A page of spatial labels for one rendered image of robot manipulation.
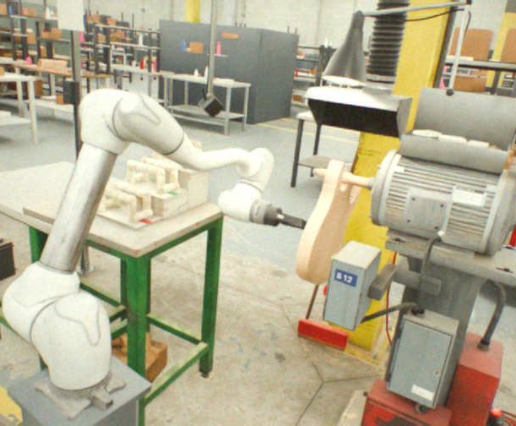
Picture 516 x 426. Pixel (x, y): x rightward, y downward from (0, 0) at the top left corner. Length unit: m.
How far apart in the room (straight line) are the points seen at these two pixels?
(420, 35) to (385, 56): 0.85
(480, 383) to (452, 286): 0.31
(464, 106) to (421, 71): 0.85
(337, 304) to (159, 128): 0.69
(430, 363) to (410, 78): 1.37
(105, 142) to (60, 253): 0.34
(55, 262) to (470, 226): 1.17
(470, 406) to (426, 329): 0.32
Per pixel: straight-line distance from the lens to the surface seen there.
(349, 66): 1.38
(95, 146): 1.38
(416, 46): 2.36
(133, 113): 1.24
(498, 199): 1.38
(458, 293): 1.49
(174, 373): 2.22
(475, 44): 6.22
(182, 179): 2.00
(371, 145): 2.43
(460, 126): 1.53
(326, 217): 1.44
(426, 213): 1.37
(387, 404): 1.61
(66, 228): 1.40
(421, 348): 1.48
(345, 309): 1.31
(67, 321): 1.27
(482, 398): 1.64
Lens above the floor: 1.65
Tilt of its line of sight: 20 degrees down
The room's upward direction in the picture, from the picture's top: 6 degrees clockwise
